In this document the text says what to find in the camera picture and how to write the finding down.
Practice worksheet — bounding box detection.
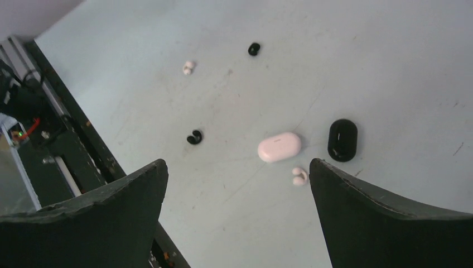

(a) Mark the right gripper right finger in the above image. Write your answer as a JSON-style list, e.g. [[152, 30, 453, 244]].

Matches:
[[309, 158, 472, 267]]

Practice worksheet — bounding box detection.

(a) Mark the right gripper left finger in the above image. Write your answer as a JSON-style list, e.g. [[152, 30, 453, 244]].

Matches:
[[1, 159, 168, 267]]

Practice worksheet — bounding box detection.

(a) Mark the black earbud charging case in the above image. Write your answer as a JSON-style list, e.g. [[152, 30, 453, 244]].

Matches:
[[327, 119, 358, 162]]

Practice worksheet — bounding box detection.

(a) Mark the black clip earbud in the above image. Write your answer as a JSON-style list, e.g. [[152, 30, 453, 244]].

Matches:
[[248, 42, 261, 56], [187, 130, 203, 145]]

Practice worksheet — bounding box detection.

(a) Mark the white earbud charging case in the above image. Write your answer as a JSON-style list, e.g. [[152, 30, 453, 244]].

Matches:
[[257, 132, 302, 163]]

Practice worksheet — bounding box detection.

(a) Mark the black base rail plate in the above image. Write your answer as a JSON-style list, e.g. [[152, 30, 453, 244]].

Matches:
[[1, 36, 188, 267]]

